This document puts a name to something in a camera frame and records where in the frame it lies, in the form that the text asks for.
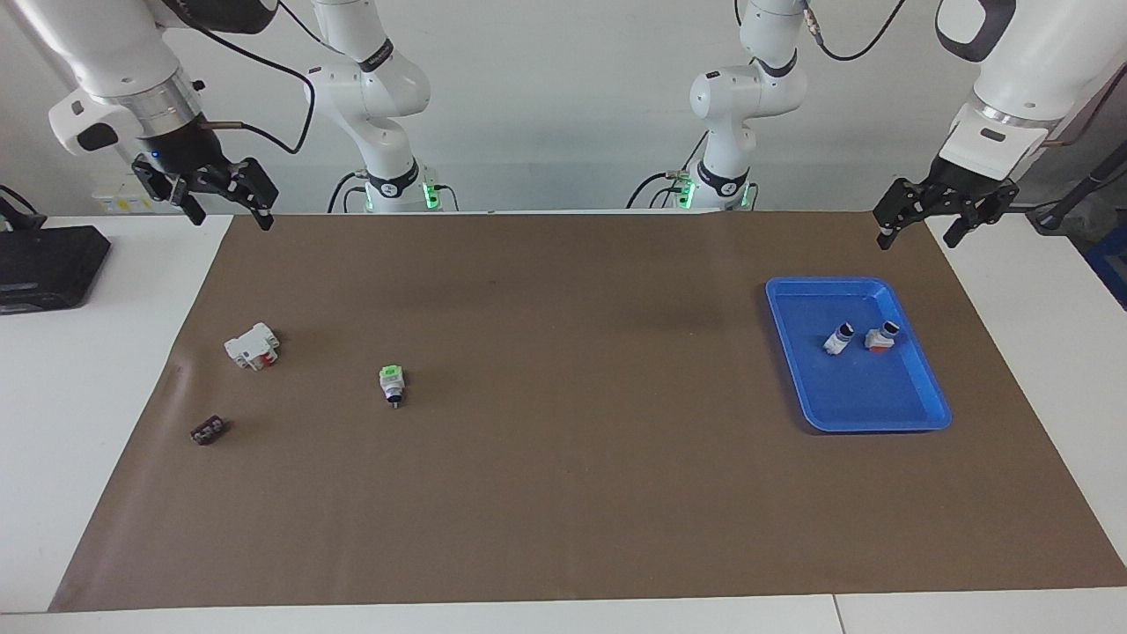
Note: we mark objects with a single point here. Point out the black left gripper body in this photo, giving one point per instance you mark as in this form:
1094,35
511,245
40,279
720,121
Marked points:
964,174

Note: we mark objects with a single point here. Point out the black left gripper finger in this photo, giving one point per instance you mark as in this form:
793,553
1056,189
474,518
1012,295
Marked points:
986,207
902,207

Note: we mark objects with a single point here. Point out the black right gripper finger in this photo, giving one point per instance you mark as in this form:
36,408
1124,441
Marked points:
257,185
154,180

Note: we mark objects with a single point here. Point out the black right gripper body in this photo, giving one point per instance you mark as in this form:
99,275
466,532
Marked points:
180,150

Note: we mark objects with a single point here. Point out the white rotary switch green base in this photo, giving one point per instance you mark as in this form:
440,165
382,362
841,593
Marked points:
836,342
392,383

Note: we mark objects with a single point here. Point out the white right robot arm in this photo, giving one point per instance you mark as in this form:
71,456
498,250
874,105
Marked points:
114,44

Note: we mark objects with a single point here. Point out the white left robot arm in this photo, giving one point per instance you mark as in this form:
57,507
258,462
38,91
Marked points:
1039,53

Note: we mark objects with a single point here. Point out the black tripod stand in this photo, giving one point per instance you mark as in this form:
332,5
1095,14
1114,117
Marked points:
1079,189

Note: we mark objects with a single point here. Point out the black electronics box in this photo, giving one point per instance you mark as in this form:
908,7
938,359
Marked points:
44,264

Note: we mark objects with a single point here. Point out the blue crate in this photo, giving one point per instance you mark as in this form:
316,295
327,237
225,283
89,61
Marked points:
1111,273

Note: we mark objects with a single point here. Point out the white circuit breaker red parts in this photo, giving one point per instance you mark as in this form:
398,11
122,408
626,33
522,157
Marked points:
249,346

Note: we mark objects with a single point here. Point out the blue plastic tray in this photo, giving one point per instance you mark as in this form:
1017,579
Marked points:
867,396

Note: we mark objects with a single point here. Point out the small black terminal block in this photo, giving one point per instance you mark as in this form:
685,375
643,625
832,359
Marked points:
209,431

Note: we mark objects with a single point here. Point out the brown table mat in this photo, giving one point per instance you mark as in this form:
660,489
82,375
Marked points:
563,484

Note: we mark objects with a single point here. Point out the white wall socket strip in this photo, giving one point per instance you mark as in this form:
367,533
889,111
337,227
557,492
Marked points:
119,205

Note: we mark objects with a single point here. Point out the white rotary switch red base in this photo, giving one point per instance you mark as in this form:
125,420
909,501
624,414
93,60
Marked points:
880,338

